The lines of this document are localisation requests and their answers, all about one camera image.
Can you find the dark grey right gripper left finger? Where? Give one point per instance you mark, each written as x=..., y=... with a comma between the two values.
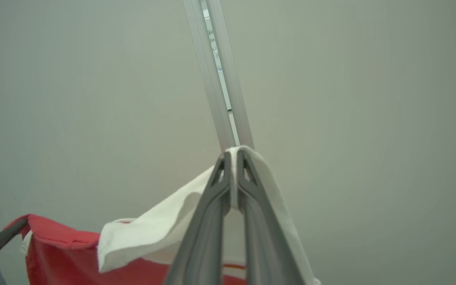
x=200, y=245

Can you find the grey double metal post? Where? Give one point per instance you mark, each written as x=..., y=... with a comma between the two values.
x=206, y=79

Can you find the red and white jersey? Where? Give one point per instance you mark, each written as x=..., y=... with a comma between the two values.
x=61, y=257

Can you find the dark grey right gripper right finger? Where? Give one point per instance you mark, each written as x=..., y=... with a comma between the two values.
x=267, y=245

